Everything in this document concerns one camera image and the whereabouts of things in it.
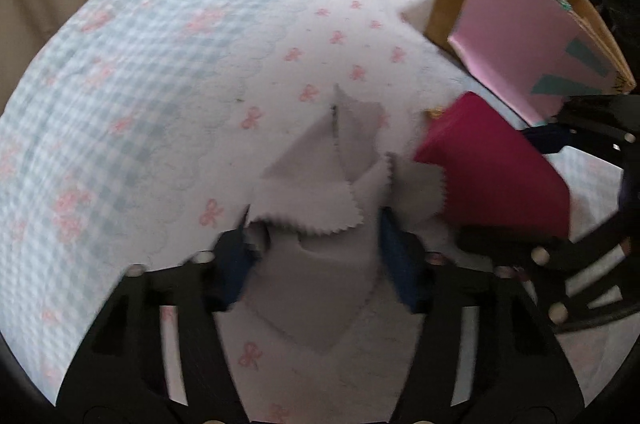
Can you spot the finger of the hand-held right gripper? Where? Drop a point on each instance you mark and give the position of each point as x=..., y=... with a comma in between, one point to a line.
x=555, y=259
x=590, y=123

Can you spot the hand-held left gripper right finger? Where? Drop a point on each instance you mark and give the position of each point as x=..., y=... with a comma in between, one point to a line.
x=397, y=264

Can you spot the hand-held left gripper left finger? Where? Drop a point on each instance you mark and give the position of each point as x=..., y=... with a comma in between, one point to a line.
x=232, y=269

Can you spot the grey cloth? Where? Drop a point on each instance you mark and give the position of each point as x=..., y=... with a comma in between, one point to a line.
x=320, y=199

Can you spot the pink patterned cardboard box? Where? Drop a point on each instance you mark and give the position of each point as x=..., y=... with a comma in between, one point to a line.
x=510, y=28

